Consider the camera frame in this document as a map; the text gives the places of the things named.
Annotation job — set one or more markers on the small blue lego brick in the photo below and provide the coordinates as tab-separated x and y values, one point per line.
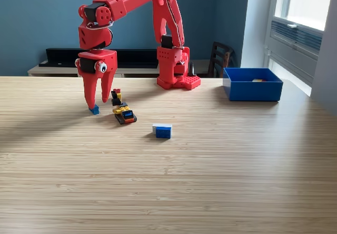
96	110

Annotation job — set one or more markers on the yellow toy digger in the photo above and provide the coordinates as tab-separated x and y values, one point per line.
126	115

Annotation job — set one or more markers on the beige orange red lego stack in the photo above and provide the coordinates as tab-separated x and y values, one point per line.
259	80

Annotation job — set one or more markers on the blue and white lego block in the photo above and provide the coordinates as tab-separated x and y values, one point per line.
163	132

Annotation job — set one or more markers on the blue plastic bin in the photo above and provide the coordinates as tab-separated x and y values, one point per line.
252	90

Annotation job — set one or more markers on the pale wooden sideboard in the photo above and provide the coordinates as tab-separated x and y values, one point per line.
52	71

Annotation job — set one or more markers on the black cone-shaped plug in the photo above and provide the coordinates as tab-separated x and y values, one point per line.
192	71

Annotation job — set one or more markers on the dark wooden chair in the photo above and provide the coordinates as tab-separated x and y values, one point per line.
213	60

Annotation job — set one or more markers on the grey window vent grille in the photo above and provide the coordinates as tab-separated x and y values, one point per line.
302	38

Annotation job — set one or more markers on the white window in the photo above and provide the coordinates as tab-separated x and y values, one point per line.
310	2

